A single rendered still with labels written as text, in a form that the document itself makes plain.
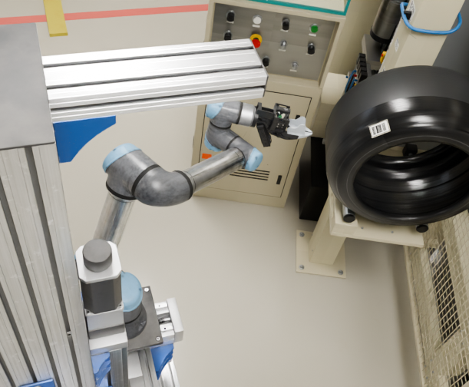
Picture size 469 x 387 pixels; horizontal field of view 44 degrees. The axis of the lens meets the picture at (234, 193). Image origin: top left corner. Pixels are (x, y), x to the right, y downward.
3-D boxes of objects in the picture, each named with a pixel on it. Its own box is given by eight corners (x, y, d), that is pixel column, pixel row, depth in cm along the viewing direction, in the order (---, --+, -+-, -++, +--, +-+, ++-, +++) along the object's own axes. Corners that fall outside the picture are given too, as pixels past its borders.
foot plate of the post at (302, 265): (295, 230, 321) (296, 228, 319) (343, 236, 322) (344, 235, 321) (295, 272, 304) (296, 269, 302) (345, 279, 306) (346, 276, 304)
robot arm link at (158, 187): (166, 198, 155) (269, 146, 190) (139, 174, 159) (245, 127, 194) (156, 228, 162) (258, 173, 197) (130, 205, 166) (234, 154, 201)
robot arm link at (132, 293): (122, 330, 186) (121, 311, 176) (94, 302, 191) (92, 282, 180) (150, 306, 192) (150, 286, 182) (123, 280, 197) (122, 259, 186)
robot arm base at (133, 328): (106, 344, 193) (104, 332, 185) (98, 304, 201) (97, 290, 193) (150, 334, 197) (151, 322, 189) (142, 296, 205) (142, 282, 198)
